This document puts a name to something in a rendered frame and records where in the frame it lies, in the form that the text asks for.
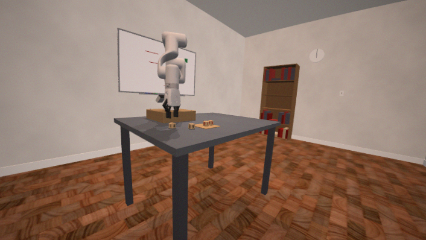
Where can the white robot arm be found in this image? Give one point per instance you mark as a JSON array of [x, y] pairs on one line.
[[169, 73]]

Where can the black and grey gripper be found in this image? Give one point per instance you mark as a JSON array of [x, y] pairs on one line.
[[172, 97]]

